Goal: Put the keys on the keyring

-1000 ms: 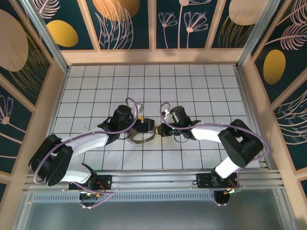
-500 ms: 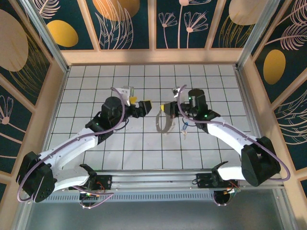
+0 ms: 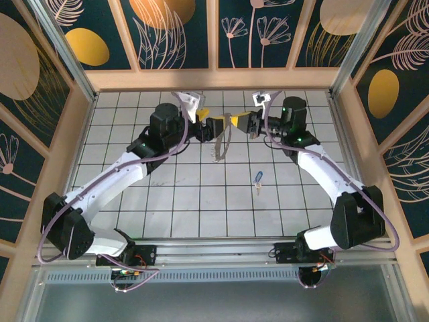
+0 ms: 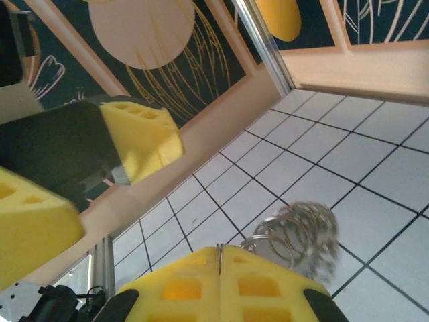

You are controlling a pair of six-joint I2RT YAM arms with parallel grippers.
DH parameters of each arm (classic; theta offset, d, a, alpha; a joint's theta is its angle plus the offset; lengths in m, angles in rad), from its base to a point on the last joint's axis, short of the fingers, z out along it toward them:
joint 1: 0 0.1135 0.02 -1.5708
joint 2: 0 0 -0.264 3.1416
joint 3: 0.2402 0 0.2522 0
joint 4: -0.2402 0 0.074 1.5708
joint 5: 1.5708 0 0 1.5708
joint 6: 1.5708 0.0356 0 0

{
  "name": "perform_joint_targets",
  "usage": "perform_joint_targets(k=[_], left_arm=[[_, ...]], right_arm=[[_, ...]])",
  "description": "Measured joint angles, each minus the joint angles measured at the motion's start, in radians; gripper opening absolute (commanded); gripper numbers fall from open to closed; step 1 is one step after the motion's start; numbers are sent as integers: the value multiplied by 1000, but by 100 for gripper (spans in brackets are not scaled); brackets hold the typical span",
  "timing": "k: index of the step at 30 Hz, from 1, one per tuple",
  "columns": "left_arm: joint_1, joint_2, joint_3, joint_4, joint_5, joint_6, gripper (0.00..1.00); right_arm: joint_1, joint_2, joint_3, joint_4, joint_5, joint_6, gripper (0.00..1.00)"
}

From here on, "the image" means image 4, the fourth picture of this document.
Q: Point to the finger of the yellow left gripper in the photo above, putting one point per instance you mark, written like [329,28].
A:
[30,231]
[147,137]

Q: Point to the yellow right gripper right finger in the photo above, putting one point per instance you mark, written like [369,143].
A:
[261,288]

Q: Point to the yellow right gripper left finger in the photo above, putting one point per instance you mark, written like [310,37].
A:
[174,292]

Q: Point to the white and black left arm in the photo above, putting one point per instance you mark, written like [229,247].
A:
[13,298]

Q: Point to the aluminium front rail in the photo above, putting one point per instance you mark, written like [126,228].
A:
[104,265]

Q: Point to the aluminium frame post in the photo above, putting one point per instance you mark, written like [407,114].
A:
[268,43]

